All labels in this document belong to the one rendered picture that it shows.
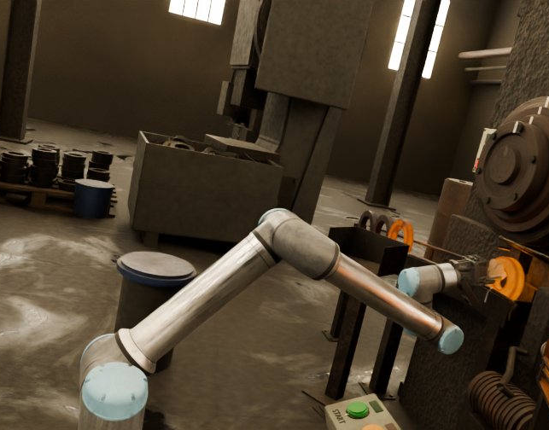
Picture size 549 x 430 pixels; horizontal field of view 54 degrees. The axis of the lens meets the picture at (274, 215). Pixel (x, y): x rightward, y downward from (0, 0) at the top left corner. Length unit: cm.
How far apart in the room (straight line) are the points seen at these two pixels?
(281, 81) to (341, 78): 51
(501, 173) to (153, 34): 1012
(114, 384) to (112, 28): 1044
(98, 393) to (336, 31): 350
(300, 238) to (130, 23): 1033
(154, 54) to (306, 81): 750
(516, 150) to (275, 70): 261
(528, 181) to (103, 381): 128
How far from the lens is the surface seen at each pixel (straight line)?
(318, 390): 244
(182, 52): 1150
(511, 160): 180
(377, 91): 1252
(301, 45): 421
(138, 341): 150
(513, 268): 190
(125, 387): 136
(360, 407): 111
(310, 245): 136
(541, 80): 220
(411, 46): 893
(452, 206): 477
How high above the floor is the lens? 113
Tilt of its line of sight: 11 degrees down
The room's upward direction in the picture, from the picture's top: 12 degrees clockwise
